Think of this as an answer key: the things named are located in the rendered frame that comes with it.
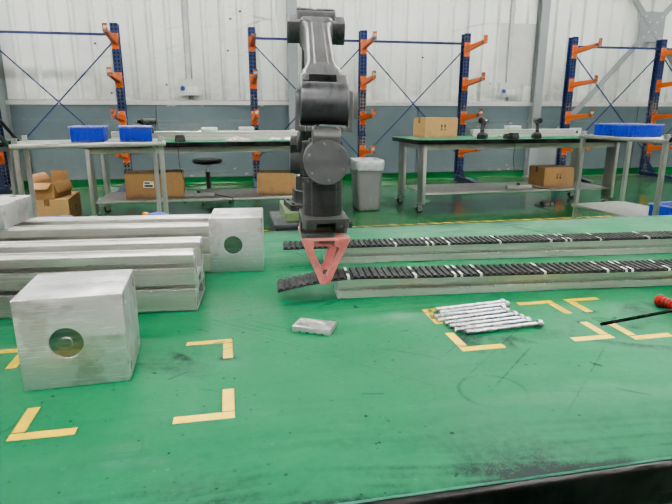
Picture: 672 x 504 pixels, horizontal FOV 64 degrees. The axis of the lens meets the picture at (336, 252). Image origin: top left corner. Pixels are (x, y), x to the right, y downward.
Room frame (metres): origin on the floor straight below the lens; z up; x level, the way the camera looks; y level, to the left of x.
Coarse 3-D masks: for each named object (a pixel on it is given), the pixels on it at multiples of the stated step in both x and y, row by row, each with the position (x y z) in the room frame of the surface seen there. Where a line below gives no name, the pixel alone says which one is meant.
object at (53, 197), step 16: (416, 128) 6.25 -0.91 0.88; (432, 128) 6.07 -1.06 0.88; (448, 128) 6.13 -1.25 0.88; (48, 176) 5.48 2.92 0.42; (64, 176) 5.47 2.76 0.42; (128, 176) 5.33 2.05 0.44; (144, 176) 5.37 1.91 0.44; (160, 176) 5.40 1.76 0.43; (176, 176) 5.44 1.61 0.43; (272, 176) 5.64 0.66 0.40; (288, 176) 5.65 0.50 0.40; (544, 176) 6.21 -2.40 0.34; (560, 176) 6.26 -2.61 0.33; (48, 192) 5.18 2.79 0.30; (64, 192) 5.35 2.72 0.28; (128, 192) 5.33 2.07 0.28; (144, 192) 5.36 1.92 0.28; (160, 192) 5.40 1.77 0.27; (176, 192) 5.44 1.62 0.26; (272, 192) 5.64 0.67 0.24; (288, 192) 5.65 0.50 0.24; (48, 208) 5.11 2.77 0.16; (64, 208) 5.14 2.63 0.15; (80, 208) 5.65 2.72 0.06
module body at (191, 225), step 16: (16, 224) 0.92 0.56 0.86; (32, 224) 0.92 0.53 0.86; (48, 224) 0.93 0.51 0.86; (64, 224) 0.93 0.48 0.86; (80, 224) 0.89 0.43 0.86; (96, 224) 0.89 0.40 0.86; (112, 224) 0.89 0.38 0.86; (128, 224) 0.89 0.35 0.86; (144, 224) 0.89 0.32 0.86; (160, 224) 0.89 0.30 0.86; (176, 224) 0.89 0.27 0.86; (192, 224) 0.89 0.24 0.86; (208, 224) 0.89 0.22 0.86; (0, 240) 0.86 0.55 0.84; (16, 240) 0.86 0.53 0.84; (32, 240) 0.87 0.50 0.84; (208, 240) 0.89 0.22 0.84; (208, 256) 0.89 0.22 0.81
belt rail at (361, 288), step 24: (336, 288) 0.77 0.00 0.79; (360, 288) 0.76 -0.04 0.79; (384, 288) 0.77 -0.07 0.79; (408, 288) 0.77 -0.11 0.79; (432, 288) 0.77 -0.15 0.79; (456, 288) 0.77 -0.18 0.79; (480, 288) 0.78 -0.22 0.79; (504, 288) 0.78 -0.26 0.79; (528, 288) 0.79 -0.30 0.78; (552, 288) 0.79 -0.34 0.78; (576, 288) 0.80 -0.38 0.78
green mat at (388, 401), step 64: (320, 256) 1.00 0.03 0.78; (576, 256) 1.00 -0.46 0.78; (640, 256) 1.00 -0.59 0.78; (0, 320) 0.67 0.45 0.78; (192, 320) 0.67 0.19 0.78; (256, 320) 0.67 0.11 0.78; (384, 320) 0.67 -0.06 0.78; (576, 320) 0.67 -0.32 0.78; (640, 320) 0.67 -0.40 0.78; (0, 384) 0.49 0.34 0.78; (128, 384) 0.49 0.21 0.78; (192, 384) 0.49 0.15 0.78; (256, 384) 0.49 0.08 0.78; (320, 384) 0.49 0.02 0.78; (384, 384) 0.49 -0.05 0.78; (448, 384) 0.49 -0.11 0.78; (512, 384) 0.49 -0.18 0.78; (576, 384) 0.49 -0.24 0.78; (640, 384) 0.49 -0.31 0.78; (0, 448) 0.39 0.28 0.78; (64, 448) 0.39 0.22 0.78; (128, 448) 0.39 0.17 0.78; (192, 448) 0.39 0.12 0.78; (256, 448) 0.39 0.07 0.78; (320, 448) 0.39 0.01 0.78; (384, 448) 0.39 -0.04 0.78; (448, 448) 0.39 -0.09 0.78; (512, 448) 0.39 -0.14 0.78; (576, 448) 0.39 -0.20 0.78; (640, 448) 0.39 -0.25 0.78
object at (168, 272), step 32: (0, 256) 0.68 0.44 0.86; (32, 256) 0.68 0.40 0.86; (64, 256) 0.68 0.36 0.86; (96, 256) 0.69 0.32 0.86; (128, 256) 0.69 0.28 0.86; (160, 256) 0.70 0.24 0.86; (192, 256) 0.70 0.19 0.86; (0, 288) 0.67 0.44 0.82; (160, 288) 0.71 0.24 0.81; (192, 288) 0.71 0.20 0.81
